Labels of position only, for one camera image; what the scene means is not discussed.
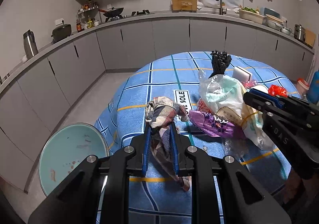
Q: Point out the purple snack wrapper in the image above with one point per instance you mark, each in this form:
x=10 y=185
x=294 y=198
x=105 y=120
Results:
x=215 y=126

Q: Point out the spice rack with bottles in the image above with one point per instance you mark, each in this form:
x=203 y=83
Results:
x=88 y=16

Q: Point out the pink plastic bag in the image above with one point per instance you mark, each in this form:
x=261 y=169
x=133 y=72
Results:
x=250 y=84

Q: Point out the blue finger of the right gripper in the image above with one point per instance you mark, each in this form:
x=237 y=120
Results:
x=267 y=97

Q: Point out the white black sponge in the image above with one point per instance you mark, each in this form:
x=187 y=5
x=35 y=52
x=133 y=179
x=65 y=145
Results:
x=241 y=74

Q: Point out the white basin with vegetables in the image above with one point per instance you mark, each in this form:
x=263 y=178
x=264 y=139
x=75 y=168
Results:
x=251 y=16

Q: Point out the black kitchen faucet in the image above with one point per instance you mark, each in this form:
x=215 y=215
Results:
x=221 y=7

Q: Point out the teal round trash bin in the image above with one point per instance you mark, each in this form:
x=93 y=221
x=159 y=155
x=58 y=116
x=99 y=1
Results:
x=65 y=150

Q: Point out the grey kitchen cabinets counter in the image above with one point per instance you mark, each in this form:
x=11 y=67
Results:
x=38 y=94

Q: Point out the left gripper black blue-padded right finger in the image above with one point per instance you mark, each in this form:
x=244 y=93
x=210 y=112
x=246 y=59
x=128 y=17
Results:
x=223 y=191

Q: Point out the white red-lid bucket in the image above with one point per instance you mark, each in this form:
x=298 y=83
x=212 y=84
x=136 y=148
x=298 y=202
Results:
x=302 y=87

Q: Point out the clear plastic bag with paper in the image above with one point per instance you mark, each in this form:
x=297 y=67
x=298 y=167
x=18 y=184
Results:
x=223 y=95

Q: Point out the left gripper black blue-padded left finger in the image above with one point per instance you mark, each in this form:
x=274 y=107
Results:
x=97 y=187

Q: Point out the blue plaid tablecloth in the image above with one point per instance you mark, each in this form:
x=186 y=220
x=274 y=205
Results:
x=209 y=111

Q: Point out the wooden knife block box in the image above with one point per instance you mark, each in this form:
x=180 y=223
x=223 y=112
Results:
x=184 y=5

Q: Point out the black wok pan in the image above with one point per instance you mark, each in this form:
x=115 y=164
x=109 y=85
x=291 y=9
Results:
x=113 y=12

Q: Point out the white bowl stack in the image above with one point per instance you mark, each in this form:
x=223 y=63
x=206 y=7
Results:
x=273 y=22

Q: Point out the black rice cooker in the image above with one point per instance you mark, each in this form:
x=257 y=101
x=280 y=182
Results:
x=61 y=32

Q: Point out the gas stove burner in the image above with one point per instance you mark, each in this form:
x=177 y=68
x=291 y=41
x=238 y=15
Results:
x=139 y=13

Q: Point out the wooden cutting board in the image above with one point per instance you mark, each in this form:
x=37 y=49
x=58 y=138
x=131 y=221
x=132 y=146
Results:
x=310 y=38

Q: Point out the steel pot right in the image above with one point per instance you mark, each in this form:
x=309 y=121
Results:
x=299 y=33

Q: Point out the steel thermos kettle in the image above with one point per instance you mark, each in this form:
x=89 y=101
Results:
x=29 y=44

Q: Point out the patterned rag cloth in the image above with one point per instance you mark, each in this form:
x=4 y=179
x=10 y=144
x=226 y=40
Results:
x=160 y=113

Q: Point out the blue water bottle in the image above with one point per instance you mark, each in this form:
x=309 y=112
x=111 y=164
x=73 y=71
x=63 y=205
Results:
x=313 y=92

